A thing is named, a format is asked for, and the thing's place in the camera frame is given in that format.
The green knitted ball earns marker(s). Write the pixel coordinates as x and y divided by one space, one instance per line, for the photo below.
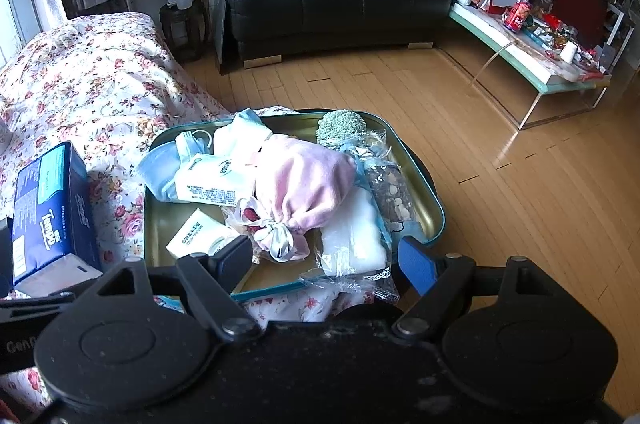
342 126

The glass jar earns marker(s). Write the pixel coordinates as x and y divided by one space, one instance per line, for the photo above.
540 1

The leaning glass panel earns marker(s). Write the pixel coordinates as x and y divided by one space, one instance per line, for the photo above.
219 29

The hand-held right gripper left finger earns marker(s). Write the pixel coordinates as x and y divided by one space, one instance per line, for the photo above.
235 261

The white cup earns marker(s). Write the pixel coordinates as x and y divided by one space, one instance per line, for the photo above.
568 51

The glass coffee table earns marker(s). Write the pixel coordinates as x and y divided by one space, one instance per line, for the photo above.
505 41

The floral satin pouch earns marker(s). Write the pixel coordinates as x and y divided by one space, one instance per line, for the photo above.
277 244

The pink cloth pouch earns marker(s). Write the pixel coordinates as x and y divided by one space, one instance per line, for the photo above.
305 184

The cream lace pouch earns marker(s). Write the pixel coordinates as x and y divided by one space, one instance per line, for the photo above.
387 189

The dark wooden stool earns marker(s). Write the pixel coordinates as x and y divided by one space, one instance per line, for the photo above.
185 29

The floral blanket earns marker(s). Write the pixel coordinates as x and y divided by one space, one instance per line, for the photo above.
100 79

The plastic bag with white roll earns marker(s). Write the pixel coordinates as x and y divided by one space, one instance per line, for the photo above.
350 234

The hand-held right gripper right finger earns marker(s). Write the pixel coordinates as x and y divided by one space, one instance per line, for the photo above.
417 261

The blue tissue pack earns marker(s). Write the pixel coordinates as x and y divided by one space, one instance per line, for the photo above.
50 214

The dark red chair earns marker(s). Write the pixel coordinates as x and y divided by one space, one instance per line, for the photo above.
580 4

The red can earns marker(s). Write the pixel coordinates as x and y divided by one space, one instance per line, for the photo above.
517 14

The teal metal tin tray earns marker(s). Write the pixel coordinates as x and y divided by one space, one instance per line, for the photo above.
160 229

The small white box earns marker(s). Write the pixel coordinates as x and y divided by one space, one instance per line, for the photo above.
192 236

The white pocket tissue packet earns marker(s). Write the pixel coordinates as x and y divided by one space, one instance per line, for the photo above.
210 184

